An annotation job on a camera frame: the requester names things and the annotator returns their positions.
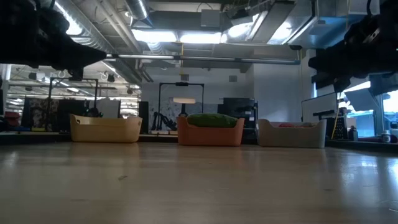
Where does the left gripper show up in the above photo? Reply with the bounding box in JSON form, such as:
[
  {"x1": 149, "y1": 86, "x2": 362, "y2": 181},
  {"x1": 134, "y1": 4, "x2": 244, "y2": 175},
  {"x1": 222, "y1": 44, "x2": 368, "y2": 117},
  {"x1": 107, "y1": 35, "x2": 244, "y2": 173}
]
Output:
[{"x1": 29, "y1": 5, "x2": 108, "y2": 72}]

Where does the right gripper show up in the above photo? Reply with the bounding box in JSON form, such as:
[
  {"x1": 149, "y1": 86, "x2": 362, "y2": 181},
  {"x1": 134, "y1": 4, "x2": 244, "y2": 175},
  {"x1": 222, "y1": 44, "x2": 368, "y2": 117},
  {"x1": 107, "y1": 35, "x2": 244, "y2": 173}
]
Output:
[{"x1": 307, "y1": 14, "x2": 398, "y2": 78}]

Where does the green cucumber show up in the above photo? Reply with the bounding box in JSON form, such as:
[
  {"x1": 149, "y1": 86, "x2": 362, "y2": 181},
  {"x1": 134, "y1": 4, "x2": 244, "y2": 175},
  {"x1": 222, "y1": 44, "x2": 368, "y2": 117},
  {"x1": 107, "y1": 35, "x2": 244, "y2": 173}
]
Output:
[{"x1": 186, "y1": 113, "x2": 239, "y2": 129}]

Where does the whiteboard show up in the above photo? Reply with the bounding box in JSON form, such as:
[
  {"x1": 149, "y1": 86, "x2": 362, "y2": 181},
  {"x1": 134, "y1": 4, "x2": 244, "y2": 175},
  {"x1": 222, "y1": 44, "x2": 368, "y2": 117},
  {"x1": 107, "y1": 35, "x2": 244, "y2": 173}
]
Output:
[{"x1": 301, "y1": 91, "x2": 339, "y2": 123}]

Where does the grey tilted panel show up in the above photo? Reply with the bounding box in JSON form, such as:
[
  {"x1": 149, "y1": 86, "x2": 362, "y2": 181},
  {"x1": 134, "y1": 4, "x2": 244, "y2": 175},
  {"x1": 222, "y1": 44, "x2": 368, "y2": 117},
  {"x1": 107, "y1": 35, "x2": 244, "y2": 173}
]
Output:
[{"x1": 343, "y1": 90, "x2": 381, "y2": 112}]

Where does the white partition panel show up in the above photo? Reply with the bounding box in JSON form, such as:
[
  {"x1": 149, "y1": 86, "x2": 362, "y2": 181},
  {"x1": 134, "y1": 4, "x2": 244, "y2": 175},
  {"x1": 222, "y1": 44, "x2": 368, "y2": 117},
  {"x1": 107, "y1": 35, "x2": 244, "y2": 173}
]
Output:
[{"x1": 88, "y1": 98, "x2": 121, "y2": 119}]

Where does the black perforated stand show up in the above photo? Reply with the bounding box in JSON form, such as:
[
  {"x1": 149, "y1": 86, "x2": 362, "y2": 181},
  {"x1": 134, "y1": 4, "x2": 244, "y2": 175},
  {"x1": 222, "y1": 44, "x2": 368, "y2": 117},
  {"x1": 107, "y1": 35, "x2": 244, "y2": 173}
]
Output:
[{"x1": 312, "y1": 109, "x2": 349, "y2": 140}]

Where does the patterned dark panel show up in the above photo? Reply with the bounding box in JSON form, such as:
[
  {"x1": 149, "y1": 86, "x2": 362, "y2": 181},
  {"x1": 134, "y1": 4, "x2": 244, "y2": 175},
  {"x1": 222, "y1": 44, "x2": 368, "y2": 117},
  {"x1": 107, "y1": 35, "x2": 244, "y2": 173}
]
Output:
[{"x1": 21, "y1": 98, "x2": 60, "y2": 131}]

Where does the ceiling light panel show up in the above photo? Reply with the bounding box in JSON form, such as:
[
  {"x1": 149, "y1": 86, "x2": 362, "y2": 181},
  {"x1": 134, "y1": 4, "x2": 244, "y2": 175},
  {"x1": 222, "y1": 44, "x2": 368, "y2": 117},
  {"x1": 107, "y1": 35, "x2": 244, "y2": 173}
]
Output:
[
  {"x1": 179, "y1": 30, "x2": 223, "y2": 45},
  {"x1": 131, "y1": 29, "x2": 178, "y2": 44}
]

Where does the dark bottle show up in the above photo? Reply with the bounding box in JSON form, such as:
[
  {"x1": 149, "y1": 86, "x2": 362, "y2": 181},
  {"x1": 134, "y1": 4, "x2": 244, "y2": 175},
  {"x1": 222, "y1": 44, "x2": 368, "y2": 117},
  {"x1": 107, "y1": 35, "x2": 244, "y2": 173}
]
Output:
[{"x1": 348, "y1": 125, "x2": 359, "y2": 142}]

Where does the yellow plastic basket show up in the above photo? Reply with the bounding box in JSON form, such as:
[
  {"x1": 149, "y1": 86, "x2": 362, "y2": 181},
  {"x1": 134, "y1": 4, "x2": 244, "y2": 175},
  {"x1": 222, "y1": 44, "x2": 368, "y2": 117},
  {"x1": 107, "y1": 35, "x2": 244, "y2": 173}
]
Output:
[{"x1": 68, "y1": 113, "x2": 144, "y2": 144}]

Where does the white plastic basket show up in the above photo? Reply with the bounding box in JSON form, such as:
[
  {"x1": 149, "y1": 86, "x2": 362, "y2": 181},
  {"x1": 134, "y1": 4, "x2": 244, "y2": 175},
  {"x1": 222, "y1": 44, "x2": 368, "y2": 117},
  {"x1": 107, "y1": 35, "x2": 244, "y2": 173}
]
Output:
[{"x1": 256, "y1": 118, "x2": 328, "y2": 149}]

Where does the black tall speaker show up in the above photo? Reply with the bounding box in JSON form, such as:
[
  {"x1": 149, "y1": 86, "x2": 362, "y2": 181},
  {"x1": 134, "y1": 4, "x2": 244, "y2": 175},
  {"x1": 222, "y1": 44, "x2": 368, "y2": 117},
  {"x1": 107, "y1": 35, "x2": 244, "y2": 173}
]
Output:
[{"x1": 138, "y1": 101, "x2": 150, "y2": 135}]

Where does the black equipment cabinet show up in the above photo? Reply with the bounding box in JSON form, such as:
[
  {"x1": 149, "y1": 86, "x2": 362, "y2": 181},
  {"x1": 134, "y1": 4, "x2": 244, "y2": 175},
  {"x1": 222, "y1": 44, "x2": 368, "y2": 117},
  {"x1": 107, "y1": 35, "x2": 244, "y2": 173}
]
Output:
[{"x1": 217, "y1": 97, "x2": 259, "y2": 138}]

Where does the white light bar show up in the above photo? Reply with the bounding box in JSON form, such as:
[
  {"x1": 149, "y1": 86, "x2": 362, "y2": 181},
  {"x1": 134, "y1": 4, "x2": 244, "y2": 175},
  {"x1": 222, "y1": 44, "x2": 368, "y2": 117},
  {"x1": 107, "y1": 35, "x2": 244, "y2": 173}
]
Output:
[{"x1": 172, "y1": 97, "x2": 197, "y2": 105}]

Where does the grey horizontal pipe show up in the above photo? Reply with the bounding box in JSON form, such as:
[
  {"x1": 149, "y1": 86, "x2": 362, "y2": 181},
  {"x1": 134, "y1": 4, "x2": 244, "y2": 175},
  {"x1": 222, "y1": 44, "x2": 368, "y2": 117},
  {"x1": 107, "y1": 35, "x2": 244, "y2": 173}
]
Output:
[{"x1": 105, "y1": 53, "x2": 302, "y2": 65}]

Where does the grey ceiling box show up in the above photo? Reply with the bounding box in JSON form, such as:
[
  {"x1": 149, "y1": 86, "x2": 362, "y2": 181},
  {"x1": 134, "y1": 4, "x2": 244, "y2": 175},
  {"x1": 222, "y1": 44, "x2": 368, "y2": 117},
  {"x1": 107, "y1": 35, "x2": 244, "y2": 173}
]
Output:
[{"x1": 200, "y1": 9, "x2": 222, "y2": 29}]

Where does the orange plastic basket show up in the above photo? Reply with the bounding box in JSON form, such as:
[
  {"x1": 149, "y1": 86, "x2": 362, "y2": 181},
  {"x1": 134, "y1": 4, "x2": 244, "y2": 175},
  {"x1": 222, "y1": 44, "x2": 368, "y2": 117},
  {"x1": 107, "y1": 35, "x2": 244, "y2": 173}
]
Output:
[{"x1": 176, "y1": 116, "x2": 246, "y2": 147}]

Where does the black stand frame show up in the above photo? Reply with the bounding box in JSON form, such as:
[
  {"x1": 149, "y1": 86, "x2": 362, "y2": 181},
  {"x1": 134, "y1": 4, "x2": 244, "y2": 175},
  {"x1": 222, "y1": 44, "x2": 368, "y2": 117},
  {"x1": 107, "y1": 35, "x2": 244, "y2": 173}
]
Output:
[
  {"x1": 157, "y1": 82, "x2": 205, "y2": 133},
  {"x1": 46, "y1": 77, "x2": 100, "y2": 133}
]

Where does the silver ventilation duct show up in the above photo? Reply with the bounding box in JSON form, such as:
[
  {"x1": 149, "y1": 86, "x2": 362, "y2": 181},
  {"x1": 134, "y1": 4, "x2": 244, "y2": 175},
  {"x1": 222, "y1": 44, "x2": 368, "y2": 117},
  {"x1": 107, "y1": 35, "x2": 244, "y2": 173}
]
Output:
[
  {"x1": 52, "y1": 0, "x2": 144, "y2": 55},
  {"x1": 124, "y1": 0, "x2": 154, "y2": 28}
]

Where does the yellow cable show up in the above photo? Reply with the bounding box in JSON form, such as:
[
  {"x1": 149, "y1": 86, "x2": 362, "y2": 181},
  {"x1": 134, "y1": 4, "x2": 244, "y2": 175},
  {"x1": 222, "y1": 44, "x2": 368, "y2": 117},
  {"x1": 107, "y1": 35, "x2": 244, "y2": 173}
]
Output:
[{"x1": 331, "y1": 0, "x2": 351, "y2": 139}]

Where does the black metal table frame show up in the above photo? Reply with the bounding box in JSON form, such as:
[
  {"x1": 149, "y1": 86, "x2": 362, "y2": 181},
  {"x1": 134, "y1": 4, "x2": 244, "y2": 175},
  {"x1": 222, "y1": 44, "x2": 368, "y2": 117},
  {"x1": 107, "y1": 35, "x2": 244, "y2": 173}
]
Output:
[{"x1": 0, "y1": 130, "x2": 398, "y2": 154}]

